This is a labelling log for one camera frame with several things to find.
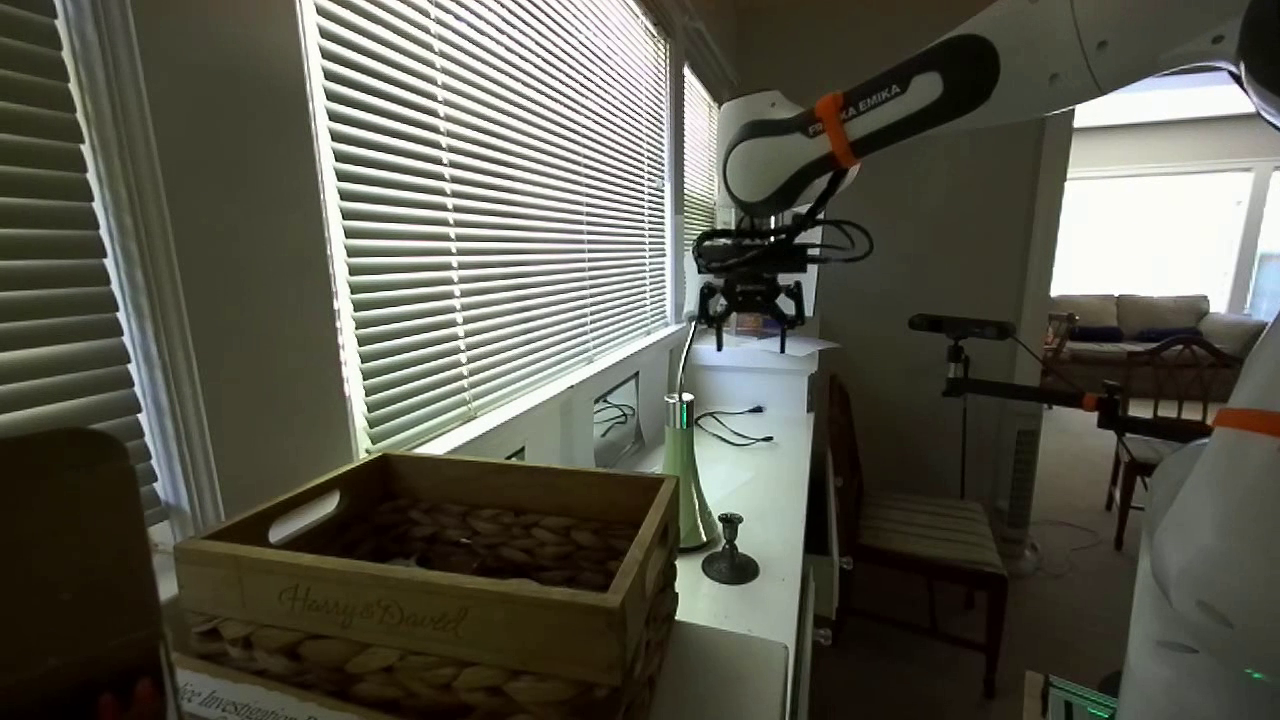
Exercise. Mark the wooden crate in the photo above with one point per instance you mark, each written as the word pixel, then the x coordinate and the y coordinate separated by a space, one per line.
pixel 424 600

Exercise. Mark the wicker basket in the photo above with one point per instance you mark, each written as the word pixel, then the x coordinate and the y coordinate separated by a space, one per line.
pixel 400 682

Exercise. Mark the dark wooden chair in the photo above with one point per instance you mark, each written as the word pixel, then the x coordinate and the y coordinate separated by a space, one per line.
pixel 1164 384

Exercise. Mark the green box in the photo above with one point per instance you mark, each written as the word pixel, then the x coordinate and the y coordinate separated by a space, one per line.
pixel 1082 699

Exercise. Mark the bright background window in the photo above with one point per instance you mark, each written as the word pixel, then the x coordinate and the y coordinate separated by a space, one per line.
pixel 1163 224

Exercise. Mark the wide white window blind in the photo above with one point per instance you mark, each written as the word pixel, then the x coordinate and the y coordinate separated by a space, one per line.
pixel 492 203

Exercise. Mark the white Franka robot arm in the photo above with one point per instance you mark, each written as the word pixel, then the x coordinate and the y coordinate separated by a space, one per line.
pixel 1065 55

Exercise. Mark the dark brown board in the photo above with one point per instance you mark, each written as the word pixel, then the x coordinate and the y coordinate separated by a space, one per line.
pixel 75 575

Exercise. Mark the wooden chair with slatted seat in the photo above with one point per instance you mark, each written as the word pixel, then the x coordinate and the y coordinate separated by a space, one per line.
pixel 933 535

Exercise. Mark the green gooseneck lamp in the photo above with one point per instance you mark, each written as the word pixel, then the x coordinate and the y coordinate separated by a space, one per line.
pixel 686 465

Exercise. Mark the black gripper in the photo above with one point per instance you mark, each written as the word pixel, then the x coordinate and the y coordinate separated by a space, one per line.
pixel 753 293

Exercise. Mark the black candle holder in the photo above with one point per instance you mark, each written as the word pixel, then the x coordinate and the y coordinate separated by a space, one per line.
pixel 729 562

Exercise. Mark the beige sofa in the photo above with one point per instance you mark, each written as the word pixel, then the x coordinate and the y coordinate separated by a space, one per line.
pixel 1163 314

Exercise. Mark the narrow white window blind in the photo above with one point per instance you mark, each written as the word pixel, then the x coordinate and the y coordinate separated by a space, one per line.
pixel 61 240

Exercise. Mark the black stereo camera bar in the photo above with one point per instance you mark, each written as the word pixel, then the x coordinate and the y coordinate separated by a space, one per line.
pixel 963 326

